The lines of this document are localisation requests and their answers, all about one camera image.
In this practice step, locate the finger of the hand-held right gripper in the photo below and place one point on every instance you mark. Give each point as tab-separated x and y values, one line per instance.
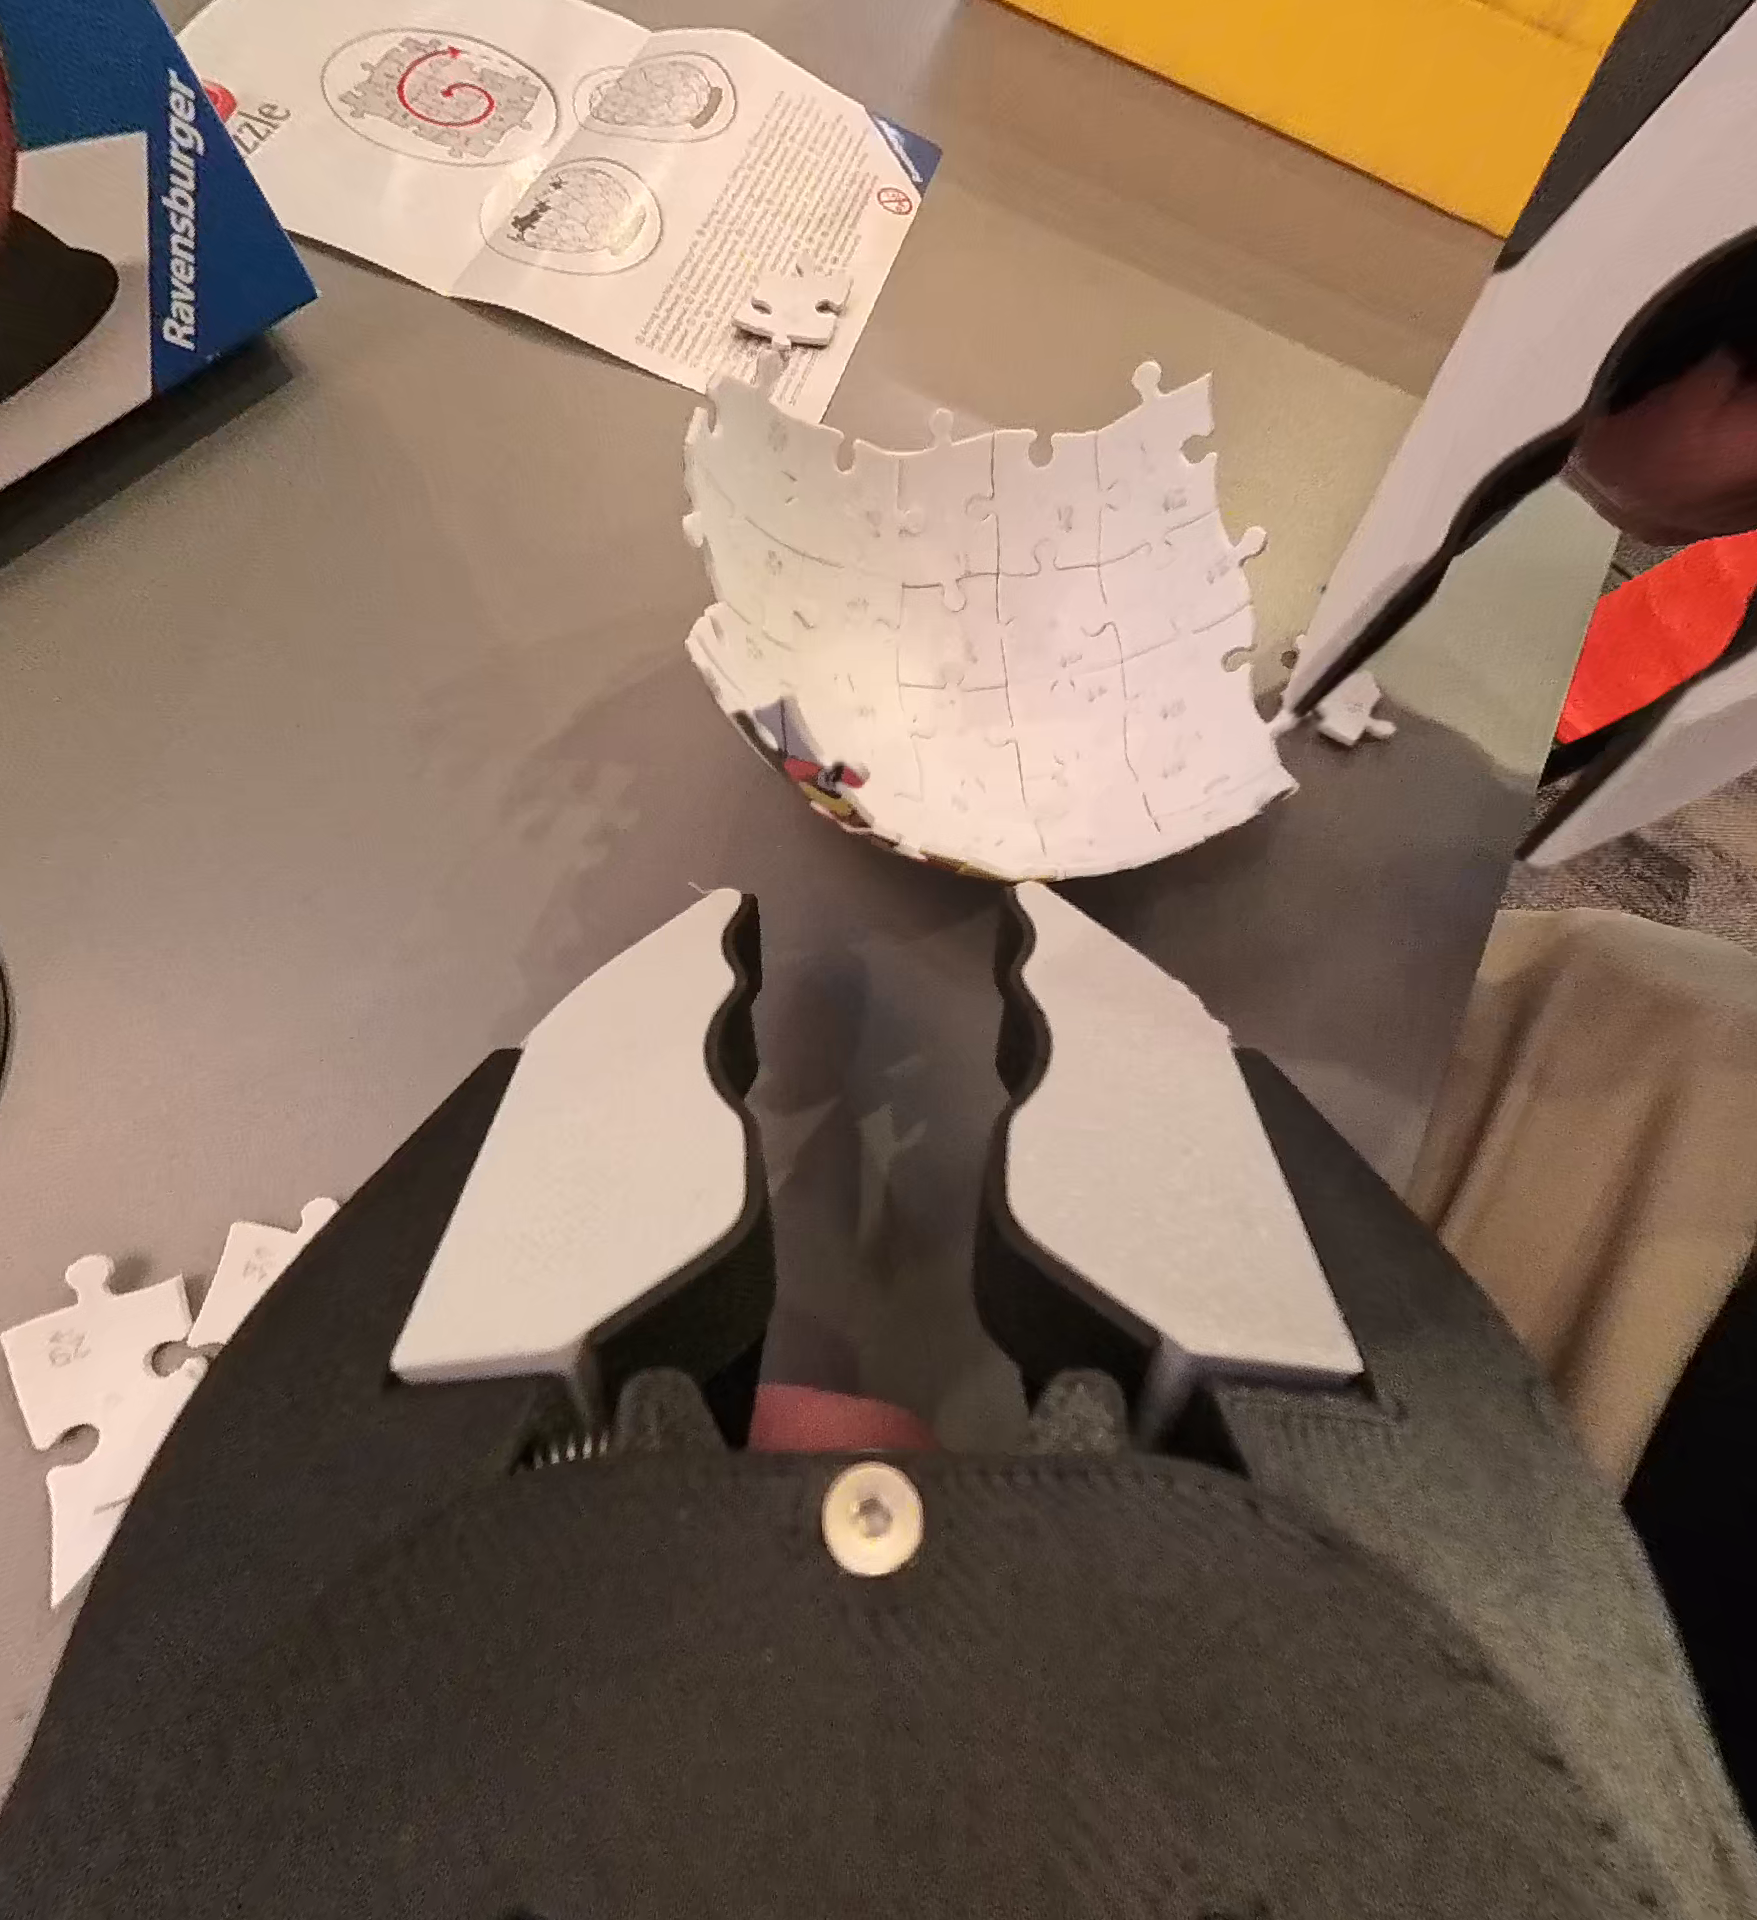
1598	240
1720	705

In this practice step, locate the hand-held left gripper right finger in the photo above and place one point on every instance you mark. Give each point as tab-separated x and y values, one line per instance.
1163	1184

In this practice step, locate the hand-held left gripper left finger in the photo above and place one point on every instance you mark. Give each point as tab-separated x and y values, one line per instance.
593	1184

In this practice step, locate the yellow plastic bin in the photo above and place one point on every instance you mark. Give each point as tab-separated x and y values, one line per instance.
1344	90

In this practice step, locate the half-built puzzle ball shell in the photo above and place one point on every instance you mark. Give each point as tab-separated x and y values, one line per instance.
1028	646

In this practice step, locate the blue puzzle box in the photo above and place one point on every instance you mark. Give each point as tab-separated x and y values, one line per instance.
98	225

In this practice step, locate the person's right hand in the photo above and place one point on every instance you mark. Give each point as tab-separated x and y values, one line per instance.
1704	451

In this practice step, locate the orange foam block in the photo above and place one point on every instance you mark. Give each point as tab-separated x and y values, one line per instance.
1672	629

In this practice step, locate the person's beige trousers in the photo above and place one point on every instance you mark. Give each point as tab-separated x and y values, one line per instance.
1598	1140

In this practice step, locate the person's black jacket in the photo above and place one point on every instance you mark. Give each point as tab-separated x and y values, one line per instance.
1747	1576

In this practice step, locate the white instruction leaflet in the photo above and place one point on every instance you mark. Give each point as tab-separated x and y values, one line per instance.
550	180

